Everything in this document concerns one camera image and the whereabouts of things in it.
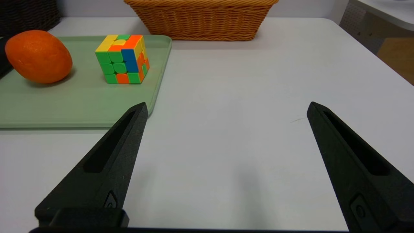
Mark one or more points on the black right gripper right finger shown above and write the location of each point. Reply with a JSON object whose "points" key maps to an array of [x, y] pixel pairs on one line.
{"points": [[343, 152]]}

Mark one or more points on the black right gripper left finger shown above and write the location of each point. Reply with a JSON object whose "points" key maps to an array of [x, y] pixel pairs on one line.
{"points": [[126, 161]]}

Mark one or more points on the multicolour puzzle cube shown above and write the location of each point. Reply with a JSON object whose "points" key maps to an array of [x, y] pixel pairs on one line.
{"points": [[121, 60]]}

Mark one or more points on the tan wicker basket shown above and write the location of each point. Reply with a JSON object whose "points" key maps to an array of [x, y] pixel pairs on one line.
{"points": [[200, 19]]}

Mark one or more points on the dark brown wicker basket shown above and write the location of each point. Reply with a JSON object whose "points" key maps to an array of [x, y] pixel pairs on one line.
{"points": [[29, 14]]}

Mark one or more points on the light green plastic tray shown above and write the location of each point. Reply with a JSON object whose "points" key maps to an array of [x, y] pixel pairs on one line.
{"points": [[81, 100]]}

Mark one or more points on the wooden cabinet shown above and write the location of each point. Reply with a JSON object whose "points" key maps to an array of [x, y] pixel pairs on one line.
{"points": [[399, 56]]}

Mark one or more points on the grey perforated panel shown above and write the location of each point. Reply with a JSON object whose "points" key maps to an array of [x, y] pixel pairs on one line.
{"points": [[362, 26]]}

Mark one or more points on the orange fruit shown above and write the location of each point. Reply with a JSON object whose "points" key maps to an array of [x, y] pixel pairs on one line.
{"points": [[38, 56]]}

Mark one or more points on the white side table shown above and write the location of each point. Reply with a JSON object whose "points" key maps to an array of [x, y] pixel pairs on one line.
{"points": [[388, 9]]}

